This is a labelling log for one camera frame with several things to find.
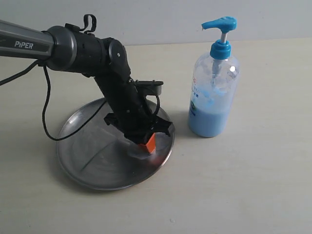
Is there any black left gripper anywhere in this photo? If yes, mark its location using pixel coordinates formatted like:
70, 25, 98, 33
94, 73, 172, 154

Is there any blue pump soap bottle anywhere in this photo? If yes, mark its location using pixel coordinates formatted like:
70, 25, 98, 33
188, 17, 240, 137

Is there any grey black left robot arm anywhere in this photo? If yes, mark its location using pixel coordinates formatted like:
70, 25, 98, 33
0, 14, 172, 153

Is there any blue soap blob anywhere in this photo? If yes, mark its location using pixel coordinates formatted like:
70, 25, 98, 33
127, 133, 173, 162

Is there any round stainless steel plate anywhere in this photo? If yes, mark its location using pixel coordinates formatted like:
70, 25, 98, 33
56, 98, 175, 191

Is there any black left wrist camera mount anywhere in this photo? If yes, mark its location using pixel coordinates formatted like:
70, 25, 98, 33
134, 80, 164, 96

